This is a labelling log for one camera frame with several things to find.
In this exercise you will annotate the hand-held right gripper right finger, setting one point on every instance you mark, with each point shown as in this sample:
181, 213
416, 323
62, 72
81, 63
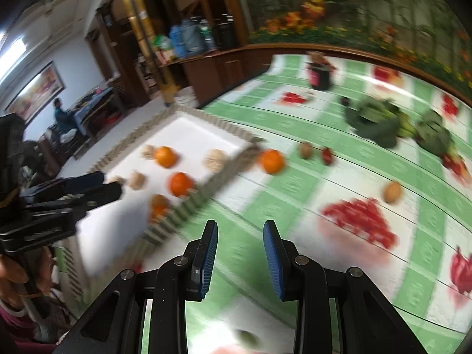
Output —
274, 261

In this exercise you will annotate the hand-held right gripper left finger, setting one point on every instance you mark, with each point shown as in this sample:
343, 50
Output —
208, 258

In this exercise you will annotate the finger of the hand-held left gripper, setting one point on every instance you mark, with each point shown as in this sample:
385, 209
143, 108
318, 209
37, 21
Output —
86, 180
99, 195

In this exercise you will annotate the orange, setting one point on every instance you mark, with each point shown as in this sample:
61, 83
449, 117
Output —
273, 161
181, 184
159, 211
165, 156

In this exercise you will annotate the white box with striped rim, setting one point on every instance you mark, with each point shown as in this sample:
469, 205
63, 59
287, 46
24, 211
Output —
191, 132

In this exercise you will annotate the person's left hand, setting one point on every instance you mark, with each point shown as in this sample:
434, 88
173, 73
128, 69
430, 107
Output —
13, 274

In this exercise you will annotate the green checked printed tablecloth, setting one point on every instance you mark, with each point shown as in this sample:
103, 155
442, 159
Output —
295, 191

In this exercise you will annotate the table with blue cloth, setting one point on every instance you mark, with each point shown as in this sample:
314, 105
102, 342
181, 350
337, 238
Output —
94, 107

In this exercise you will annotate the pile of cherry tomatoes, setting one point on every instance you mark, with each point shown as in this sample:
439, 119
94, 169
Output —
361, 217

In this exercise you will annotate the brown round fruit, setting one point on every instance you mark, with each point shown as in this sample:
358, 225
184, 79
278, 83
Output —
305, 150
392, 191

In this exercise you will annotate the red jujube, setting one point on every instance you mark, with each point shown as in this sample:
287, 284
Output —
326, 156

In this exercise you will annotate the white bucket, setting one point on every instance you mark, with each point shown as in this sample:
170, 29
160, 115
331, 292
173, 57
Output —
186, 97

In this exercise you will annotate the green packet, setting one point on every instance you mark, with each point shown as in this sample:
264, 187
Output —
164, 46

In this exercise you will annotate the blue water jug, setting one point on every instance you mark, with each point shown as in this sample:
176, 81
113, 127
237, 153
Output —
178, 42

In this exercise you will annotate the large leafy green vegetable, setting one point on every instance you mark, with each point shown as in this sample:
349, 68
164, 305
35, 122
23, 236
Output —
372, 121

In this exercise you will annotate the brown wooden cabinet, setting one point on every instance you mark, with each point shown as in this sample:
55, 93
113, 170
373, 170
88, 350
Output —
221, 70

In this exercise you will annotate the dark small fruit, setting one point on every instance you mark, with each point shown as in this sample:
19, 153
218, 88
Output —
344, 100

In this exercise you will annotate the grey-blue water jug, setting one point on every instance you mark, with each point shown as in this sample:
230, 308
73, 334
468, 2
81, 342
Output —
193, 38

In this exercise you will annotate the clear plastic bottle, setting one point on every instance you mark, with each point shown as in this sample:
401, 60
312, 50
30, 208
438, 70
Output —
208, 37

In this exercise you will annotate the black jar with pink label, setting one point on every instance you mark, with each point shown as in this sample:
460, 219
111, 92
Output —
320, 77

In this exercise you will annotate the small leafy green vegetable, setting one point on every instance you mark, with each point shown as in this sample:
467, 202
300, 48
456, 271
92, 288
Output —
435, 132

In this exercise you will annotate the framed wall painting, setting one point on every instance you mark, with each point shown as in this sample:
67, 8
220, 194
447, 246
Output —
35, 88

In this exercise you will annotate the flower and bamboo wall mural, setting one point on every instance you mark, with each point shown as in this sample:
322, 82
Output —
368, 7

